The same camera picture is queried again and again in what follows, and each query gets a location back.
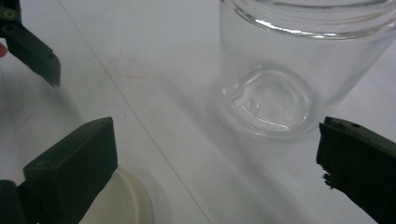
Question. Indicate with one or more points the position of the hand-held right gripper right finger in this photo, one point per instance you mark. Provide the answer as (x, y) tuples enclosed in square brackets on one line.
[(361, 161)]

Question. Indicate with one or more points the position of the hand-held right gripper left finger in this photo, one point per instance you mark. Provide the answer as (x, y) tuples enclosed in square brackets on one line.
[(71, 165)]

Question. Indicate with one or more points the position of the cream jar lid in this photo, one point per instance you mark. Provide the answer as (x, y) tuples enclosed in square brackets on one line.
[(124, 202)]

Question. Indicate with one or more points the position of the clear glass jar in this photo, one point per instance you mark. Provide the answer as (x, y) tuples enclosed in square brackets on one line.
[(295, 56)]

